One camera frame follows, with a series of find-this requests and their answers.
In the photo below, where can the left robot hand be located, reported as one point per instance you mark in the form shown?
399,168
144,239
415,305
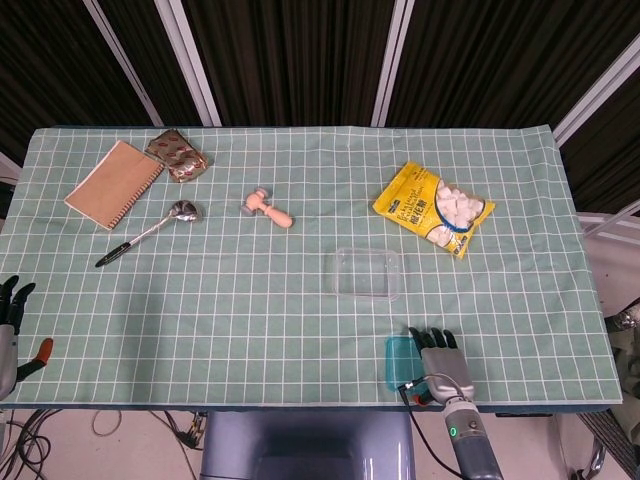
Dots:
7,350

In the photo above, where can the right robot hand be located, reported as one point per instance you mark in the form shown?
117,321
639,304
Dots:
445,370

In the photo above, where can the teal plastic lid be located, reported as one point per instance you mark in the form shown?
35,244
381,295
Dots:
402,362

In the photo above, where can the clear plastic container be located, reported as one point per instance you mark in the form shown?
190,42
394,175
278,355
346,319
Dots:
362,275

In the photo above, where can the grey-blue robot torso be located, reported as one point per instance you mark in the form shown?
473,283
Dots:
307,445

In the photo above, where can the yellow marshmallow bag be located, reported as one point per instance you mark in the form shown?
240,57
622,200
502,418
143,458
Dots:
415,202

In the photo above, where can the crinkled silver object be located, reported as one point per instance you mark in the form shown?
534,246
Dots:
627,319

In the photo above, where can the brown spiral notebook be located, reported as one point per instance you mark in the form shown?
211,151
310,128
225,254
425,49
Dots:
112,185

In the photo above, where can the green checked tablecloth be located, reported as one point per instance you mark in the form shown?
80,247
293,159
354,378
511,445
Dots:
250,320

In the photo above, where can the white metal rack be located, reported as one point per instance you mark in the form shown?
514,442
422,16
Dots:
607,220

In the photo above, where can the small wooden toy hammer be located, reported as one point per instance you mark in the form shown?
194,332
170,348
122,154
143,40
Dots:
274,215

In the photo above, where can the gold foil snack packet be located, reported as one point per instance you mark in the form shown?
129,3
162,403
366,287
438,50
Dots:
177,156

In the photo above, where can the black pleated curtain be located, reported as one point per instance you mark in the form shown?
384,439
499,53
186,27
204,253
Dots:
300,60

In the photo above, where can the thin white frame post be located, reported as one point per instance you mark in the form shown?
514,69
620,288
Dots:
122,60

